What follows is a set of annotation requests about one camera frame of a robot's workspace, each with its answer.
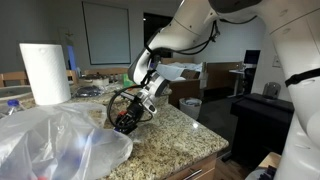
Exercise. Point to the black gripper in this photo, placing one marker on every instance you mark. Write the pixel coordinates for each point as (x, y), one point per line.
(137, 110)

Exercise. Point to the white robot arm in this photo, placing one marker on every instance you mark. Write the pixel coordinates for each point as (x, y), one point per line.
(200, 30)

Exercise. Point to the water bottle red flower label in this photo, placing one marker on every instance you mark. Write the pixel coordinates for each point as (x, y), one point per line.
(122, 113)

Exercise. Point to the clear plastic bag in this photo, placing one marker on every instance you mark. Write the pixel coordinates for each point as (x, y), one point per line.
(50, 140)

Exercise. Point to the wooden counter cabinet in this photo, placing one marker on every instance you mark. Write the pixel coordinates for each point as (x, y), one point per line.
(203, 166)

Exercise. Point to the clear bottle blue cap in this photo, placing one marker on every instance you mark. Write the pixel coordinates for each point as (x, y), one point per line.
(14, 106)

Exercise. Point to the black plastic packet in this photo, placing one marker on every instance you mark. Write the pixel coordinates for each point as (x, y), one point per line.
(87, 91)

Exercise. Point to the white trash bin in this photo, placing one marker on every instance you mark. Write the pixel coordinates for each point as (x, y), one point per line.
(190, 108)

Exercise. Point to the white bedsheet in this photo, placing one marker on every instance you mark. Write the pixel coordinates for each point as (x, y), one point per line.
(180, 70)

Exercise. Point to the blue upright panel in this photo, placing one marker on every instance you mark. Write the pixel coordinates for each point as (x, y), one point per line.
(71, 58)

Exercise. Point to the white projection screen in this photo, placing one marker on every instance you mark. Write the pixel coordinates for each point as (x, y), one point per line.
(106, 33)

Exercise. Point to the white paper towel roll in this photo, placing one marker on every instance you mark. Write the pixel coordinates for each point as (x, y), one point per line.
(45, 73)

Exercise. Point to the small red object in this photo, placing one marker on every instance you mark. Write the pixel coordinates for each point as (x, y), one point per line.
(42, 178)

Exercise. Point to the white desk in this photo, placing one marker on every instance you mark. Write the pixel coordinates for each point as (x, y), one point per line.
(235, 75)

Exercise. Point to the black low cabinet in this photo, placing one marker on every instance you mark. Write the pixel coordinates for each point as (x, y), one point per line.
(260, 126)

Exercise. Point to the black monitor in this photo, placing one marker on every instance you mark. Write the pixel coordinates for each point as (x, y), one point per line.
(252, 57)

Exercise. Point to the light wooden board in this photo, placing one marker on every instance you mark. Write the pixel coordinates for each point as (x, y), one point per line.
(270, 159)

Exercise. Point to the grey glass jar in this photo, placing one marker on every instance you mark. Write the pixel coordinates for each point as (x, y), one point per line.
(271, 90)

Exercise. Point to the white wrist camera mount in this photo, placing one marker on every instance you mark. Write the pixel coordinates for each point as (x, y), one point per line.
(148, 100)

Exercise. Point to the wooden bed frame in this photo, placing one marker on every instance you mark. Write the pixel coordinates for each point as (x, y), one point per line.
(220, 75)

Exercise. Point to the small wall crucifix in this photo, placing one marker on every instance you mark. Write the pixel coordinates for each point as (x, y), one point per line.
(69, 34)

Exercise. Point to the white wall switch plate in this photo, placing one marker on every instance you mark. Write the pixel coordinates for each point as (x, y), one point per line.
(277, 61)

